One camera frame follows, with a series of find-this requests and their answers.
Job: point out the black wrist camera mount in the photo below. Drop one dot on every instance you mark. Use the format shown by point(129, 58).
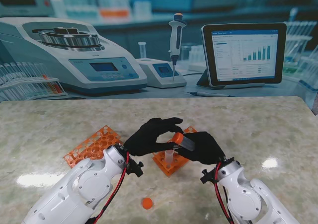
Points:
point(206, 176)
point(136, 169)

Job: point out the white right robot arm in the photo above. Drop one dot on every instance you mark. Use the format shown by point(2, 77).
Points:
point(244, 196)

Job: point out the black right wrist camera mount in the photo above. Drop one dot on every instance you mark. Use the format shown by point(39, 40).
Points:
point(206, 176)

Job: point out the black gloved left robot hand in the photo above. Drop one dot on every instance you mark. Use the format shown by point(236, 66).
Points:
point(141, 142)

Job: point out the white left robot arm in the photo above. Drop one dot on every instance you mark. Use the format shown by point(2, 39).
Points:
point(87, 189)

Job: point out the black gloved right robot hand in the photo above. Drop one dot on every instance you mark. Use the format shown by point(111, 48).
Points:
point(206, 149)

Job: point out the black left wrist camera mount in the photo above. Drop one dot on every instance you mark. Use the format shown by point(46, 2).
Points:
point(136, 169)

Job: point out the printed laboratory backdrop poster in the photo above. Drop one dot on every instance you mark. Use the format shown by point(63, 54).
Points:
point(159, 35)

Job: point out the clear plastic centrifuge tube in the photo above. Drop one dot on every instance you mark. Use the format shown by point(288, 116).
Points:
point(187, 143)
point(169, 157)

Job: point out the orange plastic test tube rack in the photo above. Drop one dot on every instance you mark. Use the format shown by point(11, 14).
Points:
point(69, 160)
point(159, 164)

